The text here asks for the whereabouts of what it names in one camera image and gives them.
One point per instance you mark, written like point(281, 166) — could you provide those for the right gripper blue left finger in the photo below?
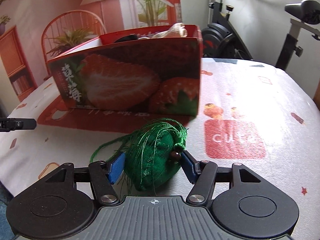
point(115, 167)

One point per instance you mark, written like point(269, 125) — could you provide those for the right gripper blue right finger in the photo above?
point(190, 166)

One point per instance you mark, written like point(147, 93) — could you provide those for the beige knitted cloth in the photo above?
point(176, 30)

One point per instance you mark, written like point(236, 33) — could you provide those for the printed room scene backdrop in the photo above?
point(35, 31)

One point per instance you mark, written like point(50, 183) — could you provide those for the white cartoon print tablecloth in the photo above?
point(249, 113)

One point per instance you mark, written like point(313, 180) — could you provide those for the red strawberry cardboard box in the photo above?
point(159, 75)

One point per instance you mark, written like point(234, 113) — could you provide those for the black exercise bike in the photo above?
point(260, 30)

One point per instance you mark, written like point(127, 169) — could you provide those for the black dotted glove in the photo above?
point(132, 37)

